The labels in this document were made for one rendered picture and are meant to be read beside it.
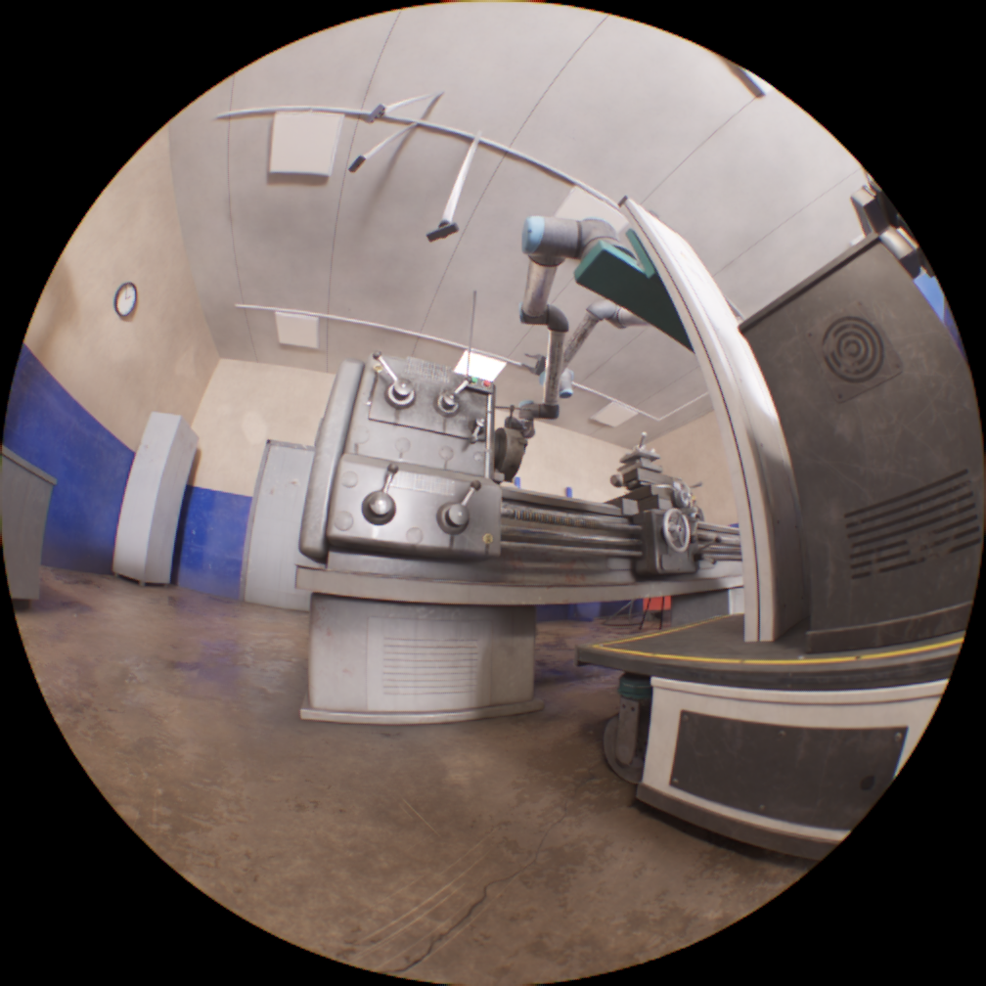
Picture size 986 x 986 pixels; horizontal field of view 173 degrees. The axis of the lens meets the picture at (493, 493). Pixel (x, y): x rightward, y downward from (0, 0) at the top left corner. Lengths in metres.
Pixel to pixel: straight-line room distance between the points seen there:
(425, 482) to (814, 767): 1.05
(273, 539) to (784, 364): 4.50
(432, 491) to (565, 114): 2.82
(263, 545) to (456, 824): 4.09
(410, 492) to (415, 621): 0.39
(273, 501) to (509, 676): 3.86
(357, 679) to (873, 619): 1.13
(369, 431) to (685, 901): 1.35
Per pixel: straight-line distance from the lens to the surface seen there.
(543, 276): 1.36
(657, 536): 1.54
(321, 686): 1.06
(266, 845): 0.62
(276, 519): 4.45
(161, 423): 4.30
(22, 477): 1.72
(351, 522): 0.92
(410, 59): 3.04
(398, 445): 1.14
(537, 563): 1.28
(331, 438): 1.15
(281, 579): 4.36
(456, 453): 1.19
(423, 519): 0.95
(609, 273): 1.07
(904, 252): 0.90
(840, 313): 0.59
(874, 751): 0.47
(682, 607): 2.69
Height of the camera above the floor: 0.43
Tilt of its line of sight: 18 degrees up
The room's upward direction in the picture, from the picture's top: 2 degrees clockwise
